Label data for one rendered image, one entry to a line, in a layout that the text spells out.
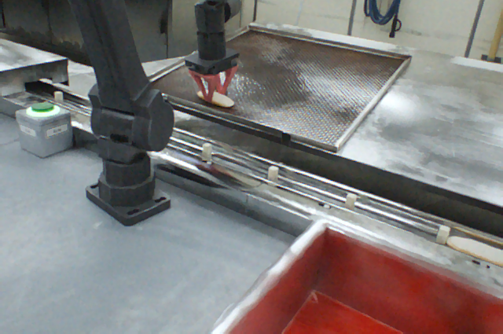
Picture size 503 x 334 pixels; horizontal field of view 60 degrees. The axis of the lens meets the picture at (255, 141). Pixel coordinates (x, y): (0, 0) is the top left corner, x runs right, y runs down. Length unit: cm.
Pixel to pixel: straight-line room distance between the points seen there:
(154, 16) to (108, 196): 302
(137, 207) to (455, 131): 61
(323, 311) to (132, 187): 32
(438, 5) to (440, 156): 357
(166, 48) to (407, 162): 298
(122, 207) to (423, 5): 392
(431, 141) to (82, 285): 63
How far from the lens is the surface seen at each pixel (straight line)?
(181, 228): 67
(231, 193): 70
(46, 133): 89
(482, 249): 69
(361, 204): 73
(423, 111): 98
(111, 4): 57
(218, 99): 95
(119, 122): 67
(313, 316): 56
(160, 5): 359
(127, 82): 62
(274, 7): 491
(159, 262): 62
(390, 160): 80
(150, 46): 373
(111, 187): 69
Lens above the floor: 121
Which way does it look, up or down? 24 degrees down
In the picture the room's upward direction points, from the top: 5 degrees clockwise
